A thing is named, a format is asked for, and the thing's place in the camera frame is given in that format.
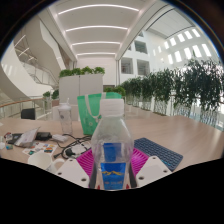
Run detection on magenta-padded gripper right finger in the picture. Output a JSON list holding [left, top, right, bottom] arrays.
[[127, 147, 172, 190]]

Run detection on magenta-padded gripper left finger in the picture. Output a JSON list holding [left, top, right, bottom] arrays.
[[54, 148, 98, 190]]

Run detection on clear water bottle blue label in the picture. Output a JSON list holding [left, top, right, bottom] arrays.
[[90, 98, 135, 191]]

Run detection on colourful sticker sheet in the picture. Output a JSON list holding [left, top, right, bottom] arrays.
[[22, 142, 58, 157]]

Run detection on small black box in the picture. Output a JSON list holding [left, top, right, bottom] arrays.
[[35, 131, 53, 142]]

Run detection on clear shaker bottle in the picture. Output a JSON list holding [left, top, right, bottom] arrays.
[[57, 98, 74, 135]]

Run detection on green tote bag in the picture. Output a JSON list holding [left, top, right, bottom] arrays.
[[76, 92, 123, 136]]

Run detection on black chair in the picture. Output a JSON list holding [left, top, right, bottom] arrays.
[[20, 107, 37, 121]]

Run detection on brown planter with plants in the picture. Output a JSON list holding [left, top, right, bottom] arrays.
[[42, 89, 60, 108]]

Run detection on white cabinet with plants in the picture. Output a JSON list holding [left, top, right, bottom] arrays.
[[58, 66, 106, 114]]

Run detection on dark planter with plants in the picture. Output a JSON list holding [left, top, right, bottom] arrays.
[[103, 85, 128, 101]]

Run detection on row of potted trees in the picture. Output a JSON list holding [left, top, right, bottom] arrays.
[[124, 58, 224, 129]]

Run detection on ceiling light strips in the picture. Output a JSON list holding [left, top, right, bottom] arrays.
[[57, 3, 140, 57]]

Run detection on black cable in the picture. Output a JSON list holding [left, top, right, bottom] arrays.
[[53, 133, 93, 160]]

